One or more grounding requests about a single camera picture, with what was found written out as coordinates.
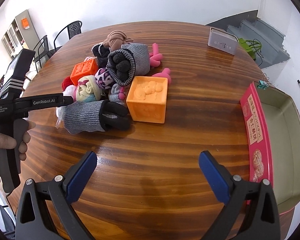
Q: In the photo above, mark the grey staircase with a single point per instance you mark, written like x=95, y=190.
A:
x=260, y=27

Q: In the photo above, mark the black mesh-back chair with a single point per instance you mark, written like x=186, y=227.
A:
x=74, y=28

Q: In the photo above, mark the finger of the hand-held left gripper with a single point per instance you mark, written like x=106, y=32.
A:
x=68, y=99

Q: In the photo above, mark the light grey sock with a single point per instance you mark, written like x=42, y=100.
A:
x=141, y=57

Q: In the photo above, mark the green felt bag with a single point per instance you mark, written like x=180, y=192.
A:
x=247, y=46

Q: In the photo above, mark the orange notice sheet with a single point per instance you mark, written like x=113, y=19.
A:
x=25, y=23

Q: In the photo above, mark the yellow pink sock roll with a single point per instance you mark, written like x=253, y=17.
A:
x=87, y=90

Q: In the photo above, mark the brown sock bundle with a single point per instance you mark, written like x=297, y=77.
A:
x=117, y=38

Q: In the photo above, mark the person's left hand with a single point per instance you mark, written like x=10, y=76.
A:
x=2, y=142

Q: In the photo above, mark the grey tin box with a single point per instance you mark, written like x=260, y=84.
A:
x=221, y=42

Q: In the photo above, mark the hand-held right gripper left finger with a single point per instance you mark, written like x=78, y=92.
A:
x=82, y=175

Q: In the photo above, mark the small red-orange toy block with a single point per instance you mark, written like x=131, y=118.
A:
x=83, y=71

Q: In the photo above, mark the red pompom ball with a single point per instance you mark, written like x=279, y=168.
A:
x=68, y=83

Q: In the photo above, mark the pink tin container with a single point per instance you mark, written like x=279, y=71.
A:
x=280, y=135

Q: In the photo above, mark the teal binder clip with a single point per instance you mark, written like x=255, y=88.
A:
x=263, y=84

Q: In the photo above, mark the large orange toy cube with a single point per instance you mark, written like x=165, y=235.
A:
x=146, y=102

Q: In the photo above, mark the black fuzzy sock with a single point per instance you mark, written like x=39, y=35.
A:
x=101, y=51

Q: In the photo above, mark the grey glass-door cabinet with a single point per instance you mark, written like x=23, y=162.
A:
x=25, y=37

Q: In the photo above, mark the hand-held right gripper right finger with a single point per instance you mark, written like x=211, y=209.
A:
x=213, y=177

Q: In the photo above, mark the black metal chair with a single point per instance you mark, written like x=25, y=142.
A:
x=42, y=52

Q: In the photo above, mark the pink leopard print sock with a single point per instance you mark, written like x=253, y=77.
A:
x=103, y=78

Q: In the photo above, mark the ribbed grey black sock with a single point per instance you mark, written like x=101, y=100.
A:
x=85, y=118

